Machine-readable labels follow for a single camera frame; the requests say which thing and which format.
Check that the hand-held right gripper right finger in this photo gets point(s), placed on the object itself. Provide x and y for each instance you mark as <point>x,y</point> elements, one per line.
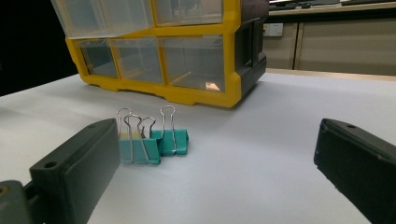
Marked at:
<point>358,161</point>

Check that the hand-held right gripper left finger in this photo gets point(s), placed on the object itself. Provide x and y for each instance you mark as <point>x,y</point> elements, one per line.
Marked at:
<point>74,174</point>

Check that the cream binder clip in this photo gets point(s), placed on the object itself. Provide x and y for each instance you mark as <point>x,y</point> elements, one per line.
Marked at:
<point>124,135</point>

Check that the teal binder clip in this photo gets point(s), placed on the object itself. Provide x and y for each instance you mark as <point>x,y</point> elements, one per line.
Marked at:
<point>179,141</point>
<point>140,152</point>

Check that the yellow black organizer cabinet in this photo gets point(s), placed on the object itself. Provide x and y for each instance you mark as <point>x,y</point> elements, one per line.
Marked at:
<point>199,96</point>

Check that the clear plastic drawer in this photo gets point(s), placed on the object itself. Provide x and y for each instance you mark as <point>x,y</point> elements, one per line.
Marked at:
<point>102,15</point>

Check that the light wooden desk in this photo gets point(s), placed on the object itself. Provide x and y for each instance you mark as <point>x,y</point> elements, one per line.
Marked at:
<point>342,8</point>

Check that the set of clear drawers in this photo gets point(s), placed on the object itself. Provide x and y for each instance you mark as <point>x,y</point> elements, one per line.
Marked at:
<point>193,62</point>

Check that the white wall socket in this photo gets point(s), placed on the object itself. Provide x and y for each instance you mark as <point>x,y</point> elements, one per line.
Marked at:
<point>274,30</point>

